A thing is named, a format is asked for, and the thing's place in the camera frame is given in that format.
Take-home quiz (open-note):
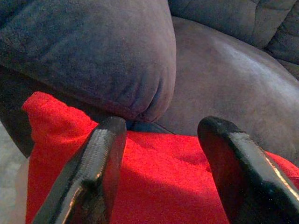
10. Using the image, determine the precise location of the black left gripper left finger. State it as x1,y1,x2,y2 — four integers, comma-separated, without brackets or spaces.
32,116,128,224

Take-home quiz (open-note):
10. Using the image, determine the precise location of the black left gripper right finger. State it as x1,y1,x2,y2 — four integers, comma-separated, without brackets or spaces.
197,116,299,224

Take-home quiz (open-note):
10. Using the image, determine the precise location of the red pillow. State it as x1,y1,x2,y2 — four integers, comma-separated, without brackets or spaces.
22,91,299,224

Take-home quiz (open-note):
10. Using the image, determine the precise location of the dark brown fabric sofa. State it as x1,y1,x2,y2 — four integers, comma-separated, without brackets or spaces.
0,0,299,168

